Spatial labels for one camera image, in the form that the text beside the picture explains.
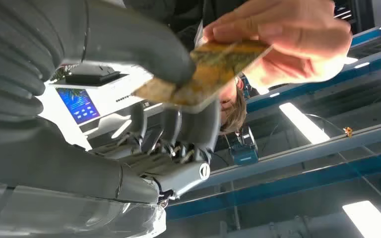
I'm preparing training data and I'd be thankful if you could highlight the white touchscreen kiosk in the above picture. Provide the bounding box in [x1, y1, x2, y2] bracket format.
[36, 64, 165, 152]

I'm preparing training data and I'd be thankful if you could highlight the person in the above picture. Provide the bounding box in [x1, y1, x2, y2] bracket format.
[123, 0, 354, 135]

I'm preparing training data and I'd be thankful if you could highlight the white ceiling light panel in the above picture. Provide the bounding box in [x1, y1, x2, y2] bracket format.
[278, 102, 331, 145]
[342, 201, 381, 238]

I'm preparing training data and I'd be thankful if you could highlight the small teal box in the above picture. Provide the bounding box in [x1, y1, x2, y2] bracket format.
[228, 126, 259, 167]

